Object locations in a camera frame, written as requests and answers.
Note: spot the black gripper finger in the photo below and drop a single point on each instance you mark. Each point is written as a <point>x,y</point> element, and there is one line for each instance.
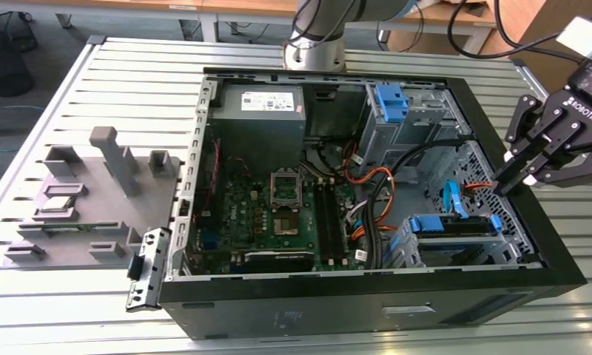
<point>520,122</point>
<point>572,170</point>

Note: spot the hard disk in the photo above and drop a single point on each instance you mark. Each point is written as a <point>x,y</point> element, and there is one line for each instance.
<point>426,225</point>

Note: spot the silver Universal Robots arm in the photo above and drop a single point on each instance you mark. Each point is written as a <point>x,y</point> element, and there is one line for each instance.
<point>316,55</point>

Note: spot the silver disk bay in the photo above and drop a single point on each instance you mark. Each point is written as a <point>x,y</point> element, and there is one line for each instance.
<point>453,242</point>

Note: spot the silver optical drive cage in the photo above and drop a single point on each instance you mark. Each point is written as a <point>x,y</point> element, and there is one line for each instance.
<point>424,122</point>

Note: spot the blue plastic drive latch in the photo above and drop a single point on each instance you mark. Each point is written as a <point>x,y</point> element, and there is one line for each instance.
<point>392,107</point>

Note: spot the wooden cabinet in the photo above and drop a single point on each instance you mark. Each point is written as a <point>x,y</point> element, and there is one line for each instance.
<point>532,15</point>

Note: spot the black RAM slot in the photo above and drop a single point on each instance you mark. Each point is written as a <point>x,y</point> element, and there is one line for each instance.
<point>336,222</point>
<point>324,222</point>

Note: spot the grey power supply unit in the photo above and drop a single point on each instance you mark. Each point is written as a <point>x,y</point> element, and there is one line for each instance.
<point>256,137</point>

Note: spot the CPU socket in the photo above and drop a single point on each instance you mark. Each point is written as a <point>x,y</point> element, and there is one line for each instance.
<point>286,226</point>

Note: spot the green motherboard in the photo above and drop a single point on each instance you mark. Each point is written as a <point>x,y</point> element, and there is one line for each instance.
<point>238,209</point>

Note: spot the black graphics card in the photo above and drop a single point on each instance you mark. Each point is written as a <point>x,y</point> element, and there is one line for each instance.
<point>276,260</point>

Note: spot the black PC case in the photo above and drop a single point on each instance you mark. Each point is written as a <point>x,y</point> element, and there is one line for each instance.
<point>325,307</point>

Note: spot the grey parts rack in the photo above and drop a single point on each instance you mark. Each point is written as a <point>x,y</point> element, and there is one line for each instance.
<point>107,211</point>

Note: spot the green RAM stick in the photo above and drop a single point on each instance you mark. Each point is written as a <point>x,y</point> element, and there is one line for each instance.
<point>78,228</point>

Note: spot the silver CPU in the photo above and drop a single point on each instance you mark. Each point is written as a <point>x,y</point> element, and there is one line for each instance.
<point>58,203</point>

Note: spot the black mesh bin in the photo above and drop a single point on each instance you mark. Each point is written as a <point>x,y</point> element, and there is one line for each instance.
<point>9,74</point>

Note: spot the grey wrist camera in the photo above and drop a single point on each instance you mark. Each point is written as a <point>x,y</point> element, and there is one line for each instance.
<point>584,31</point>

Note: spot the wooden desk white frame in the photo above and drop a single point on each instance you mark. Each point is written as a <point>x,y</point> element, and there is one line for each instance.
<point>127,3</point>
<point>480,20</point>

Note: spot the metal expansion slot bracket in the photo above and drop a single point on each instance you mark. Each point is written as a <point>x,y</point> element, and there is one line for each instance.
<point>149,266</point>

